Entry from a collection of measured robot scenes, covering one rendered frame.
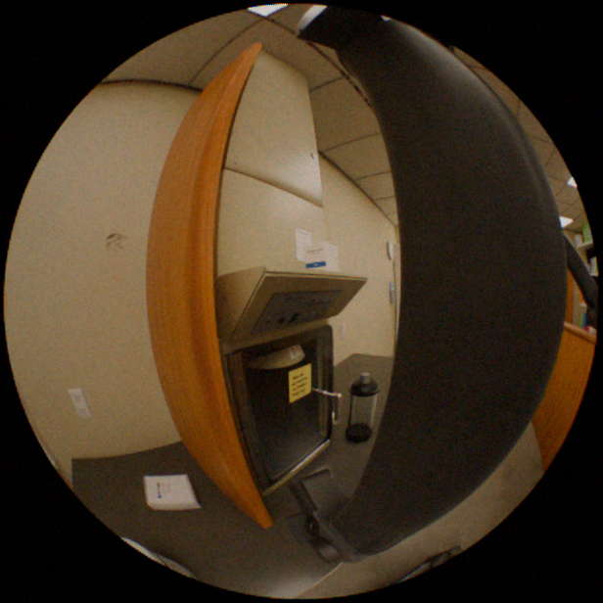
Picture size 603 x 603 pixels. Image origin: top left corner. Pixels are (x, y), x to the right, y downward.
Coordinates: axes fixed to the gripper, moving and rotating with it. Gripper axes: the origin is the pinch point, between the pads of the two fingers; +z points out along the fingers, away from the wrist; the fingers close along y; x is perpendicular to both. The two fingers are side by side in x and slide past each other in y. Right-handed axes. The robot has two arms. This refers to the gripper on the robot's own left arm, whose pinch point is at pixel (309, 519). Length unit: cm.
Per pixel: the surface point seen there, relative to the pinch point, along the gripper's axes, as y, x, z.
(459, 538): -71, 105, 60
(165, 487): 34.1, -13.1, 15.8
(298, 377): -8.6, -31.4, -9.7
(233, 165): 5, -49, -49
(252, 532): 13.2, 2.0, 11.5
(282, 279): -1.5, -29.3, -34.4
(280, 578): 12.8, 16.8, 2.8
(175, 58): 49, -98, -127
